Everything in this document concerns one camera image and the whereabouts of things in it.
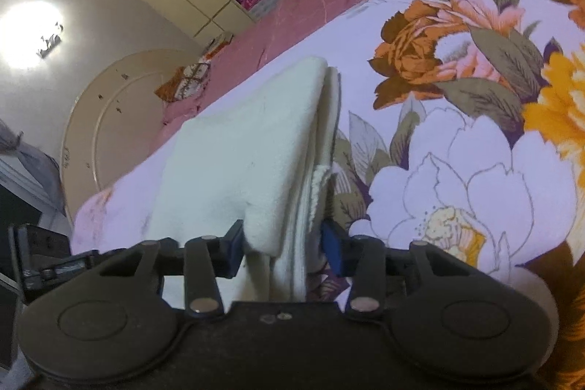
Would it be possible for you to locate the cream white small garment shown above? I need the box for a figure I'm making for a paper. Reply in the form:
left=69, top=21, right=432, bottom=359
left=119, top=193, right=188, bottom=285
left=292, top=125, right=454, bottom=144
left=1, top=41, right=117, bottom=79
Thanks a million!
left=146, top=56, right=344, bottom=305

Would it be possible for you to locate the grey curtain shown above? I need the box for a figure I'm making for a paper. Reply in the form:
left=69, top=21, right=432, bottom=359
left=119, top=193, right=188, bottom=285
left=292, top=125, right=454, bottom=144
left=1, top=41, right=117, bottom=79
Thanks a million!
left=0, top=118, right=63, bottom=190

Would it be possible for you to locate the floral printed blanket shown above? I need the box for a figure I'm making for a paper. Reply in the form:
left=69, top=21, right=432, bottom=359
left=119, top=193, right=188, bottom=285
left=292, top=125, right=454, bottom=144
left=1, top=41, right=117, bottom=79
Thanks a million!
left=68, top=0, right=585, bottom=390

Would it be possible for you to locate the orange patterned pillow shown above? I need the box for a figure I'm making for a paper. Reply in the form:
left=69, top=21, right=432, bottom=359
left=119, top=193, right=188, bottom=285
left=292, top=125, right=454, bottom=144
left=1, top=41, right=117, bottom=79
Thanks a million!
left=154, top=63, right=214, bottom=102

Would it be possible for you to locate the cream round headboard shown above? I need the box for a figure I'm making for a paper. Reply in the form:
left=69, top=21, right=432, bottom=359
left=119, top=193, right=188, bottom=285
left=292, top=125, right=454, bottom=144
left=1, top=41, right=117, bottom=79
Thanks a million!
left=59, top=47, right=203, bottom=227

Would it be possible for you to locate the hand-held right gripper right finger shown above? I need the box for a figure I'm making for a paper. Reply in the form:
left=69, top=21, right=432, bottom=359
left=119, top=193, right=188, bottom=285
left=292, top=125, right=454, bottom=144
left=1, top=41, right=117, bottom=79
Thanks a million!
left=320, top=221, right=472, bottom=322

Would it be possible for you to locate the wall lamp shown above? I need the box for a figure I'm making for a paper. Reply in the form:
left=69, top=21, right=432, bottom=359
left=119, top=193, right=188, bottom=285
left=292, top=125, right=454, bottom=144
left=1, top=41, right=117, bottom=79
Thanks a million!
left=35, top=21, right=65, bottom=60

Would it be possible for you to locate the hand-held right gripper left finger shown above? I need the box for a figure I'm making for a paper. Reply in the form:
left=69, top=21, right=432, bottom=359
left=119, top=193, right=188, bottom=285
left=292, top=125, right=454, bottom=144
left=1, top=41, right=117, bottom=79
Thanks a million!
left=98, top=219, right=246, bottom=320

